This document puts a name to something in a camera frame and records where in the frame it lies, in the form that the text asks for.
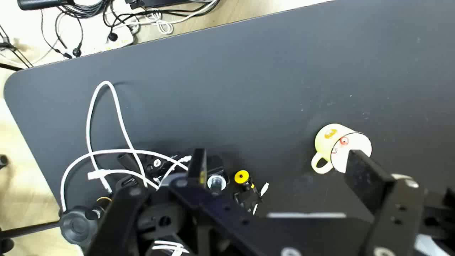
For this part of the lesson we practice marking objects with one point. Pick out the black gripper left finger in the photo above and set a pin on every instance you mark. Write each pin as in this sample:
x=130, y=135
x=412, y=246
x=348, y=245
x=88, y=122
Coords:
x=197, y=164

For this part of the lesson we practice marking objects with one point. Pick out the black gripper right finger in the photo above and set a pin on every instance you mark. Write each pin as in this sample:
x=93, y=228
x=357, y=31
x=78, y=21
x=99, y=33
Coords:
x=366, y=182

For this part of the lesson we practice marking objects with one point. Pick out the yellow enamel mug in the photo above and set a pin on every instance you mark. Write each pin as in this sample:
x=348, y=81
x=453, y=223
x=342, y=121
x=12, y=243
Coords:
x=327, y=135

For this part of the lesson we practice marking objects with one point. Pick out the yellow round knob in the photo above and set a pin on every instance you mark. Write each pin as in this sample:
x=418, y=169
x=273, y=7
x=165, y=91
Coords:
x=241, y=176

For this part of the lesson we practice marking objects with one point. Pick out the small white stick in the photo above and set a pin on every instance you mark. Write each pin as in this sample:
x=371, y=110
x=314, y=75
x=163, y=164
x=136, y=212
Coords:
x=263, y=188
x=256, y=208

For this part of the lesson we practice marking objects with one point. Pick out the black round knob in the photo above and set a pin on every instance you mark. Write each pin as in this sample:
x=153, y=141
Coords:
x=78, y=226

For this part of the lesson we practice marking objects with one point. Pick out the black tripod leg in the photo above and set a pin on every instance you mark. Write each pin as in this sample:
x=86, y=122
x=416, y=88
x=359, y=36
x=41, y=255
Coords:
x=28, y=230

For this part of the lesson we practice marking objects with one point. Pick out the black camera clamp stand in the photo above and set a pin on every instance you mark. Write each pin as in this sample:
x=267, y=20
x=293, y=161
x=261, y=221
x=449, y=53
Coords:
x=217, y=164

